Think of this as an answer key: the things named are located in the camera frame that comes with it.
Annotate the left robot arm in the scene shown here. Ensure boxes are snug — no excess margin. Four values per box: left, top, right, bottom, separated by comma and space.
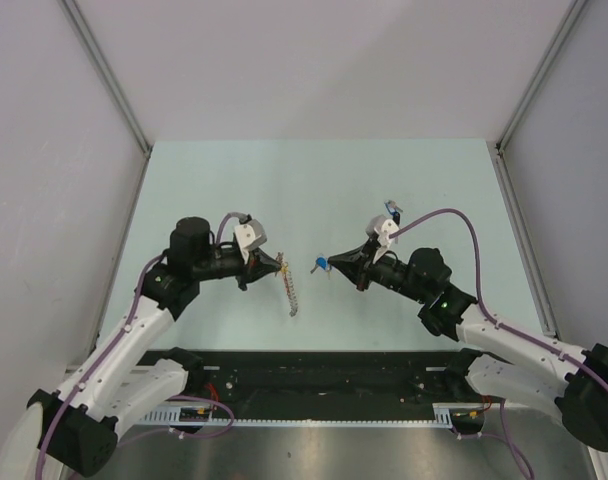
29, 212, 281, 479

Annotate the right aluminium corner post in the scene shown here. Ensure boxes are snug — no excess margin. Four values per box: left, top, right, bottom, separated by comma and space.
494, 0, 592, 154

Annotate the right side aluminium rail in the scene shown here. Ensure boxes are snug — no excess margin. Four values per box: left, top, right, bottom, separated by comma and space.
487, 142, 559, 337

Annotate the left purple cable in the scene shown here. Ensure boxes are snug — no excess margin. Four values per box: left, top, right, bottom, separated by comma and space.
33, 211, 236, 480

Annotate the red tag key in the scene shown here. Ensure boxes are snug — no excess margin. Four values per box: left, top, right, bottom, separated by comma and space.
282, 271, 294, 300

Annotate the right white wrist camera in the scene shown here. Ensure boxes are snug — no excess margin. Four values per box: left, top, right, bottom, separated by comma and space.
365, 215, 399, 264

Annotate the aluminium corner post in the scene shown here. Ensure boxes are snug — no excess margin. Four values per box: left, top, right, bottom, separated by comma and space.
494, 0, 592, 154
57, 0, 152, 159

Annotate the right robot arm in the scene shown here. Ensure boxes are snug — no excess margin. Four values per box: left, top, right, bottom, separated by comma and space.
328, 242, 608, 452

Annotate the left aluminium corner post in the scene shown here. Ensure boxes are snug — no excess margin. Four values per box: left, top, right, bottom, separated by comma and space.
57, 0, 152, 159

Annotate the aluminium frame rail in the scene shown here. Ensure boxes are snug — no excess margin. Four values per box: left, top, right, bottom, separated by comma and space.
58, 364, 195, 416

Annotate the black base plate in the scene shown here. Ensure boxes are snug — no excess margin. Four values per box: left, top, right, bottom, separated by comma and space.
138, 347, 499, 425

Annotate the dark blue tag key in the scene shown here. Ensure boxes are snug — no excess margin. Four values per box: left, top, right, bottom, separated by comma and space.
384, 200, 403, 218

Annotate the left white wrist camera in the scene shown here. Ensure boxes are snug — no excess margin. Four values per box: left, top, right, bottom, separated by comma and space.
233, 215, 267, 264

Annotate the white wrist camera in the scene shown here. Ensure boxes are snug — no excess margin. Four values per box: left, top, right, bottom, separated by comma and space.
365, 215, 399, 264
233, 215, 267, 264

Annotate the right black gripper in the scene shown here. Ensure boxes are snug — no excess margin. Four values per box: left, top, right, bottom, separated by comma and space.
328, 238, 428, 304

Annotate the white cable duct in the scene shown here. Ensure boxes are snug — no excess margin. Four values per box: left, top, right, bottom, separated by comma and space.
135, 405, 453, 429

